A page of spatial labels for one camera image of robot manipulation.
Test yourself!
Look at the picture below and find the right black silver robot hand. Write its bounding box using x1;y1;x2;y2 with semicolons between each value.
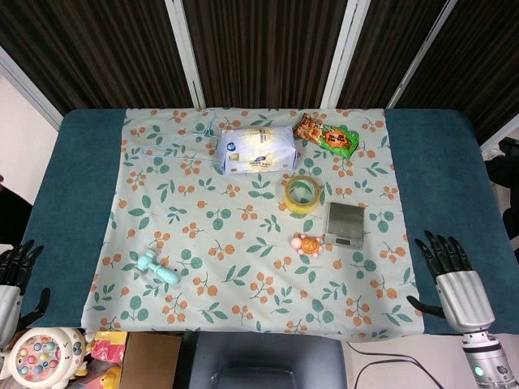
406;229;496;336

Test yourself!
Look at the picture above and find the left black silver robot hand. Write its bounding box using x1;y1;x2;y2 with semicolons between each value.
0;238;52;350

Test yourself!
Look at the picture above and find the small pink orange turtle toy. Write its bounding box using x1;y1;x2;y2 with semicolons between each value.
290;232;325;258

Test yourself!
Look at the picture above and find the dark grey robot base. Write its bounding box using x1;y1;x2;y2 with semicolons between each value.
174;331;352;389

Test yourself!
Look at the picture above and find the white fishing game toy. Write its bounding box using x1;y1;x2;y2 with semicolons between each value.
0;327;88;389

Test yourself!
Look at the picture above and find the yellow duck toy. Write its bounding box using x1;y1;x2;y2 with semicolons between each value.
98;364;123;389

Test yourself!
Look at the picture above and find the grey digital scale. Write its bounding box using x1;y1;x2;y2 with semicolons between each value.
324;201;367;250

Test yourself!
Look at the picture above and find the teal toy hammer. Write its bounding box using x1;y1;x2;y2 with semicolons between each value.
135;250;182;286

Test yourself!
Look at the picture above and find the red yellow package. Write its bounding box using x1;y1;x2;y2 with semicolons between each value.
90;331;129;364

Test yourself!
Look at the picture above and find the teal table cover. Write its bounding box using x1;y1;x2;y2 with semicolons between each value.
19;106;519;338

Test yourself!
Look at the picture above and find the black chair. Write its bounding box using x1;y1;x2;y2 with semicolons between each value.
483;137;519;261

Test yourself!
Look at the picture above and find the brown cardboard box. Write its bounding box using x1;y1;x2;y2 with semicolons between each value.
120;331;182;389

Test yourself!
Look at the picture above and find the yellowish packing tape roll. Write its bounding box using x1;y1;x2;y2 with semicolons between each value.
282;174;326;212

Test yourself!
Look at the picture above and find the orange green snack bag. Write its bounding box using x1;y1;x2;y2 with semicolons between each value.
292;113;361;160

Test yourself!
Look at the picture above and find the floral patterned tablecloth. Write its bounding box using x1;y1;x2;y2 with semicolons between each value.
80;106;425;340

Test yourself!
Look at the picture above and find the white blue tissue pack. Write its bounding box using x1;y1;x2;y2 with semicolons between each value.
217;124;299;176

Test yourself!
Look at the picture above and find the dark white-framed folding screen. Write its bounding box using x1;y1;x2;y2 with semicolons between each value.
0;0;519;143

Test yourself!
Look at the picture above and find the black cable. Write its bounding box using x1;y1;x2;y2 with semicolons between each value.
345;340;480;389

